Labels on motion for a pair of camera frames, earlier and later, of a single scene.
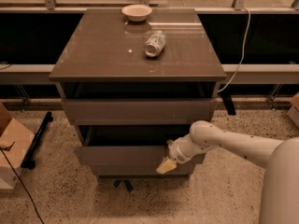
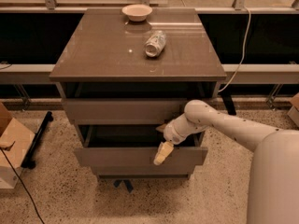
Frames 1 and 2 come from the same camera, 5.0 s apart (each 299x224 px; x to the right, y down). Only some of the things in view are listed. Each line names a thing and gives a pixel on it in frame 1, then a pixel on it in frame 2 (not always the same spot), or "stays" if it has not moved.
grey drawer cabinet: (132, 80) stays
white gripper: (175, 152) to (171, 133)
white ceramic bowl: (136, 12) stays
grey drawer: (129, 146) stays
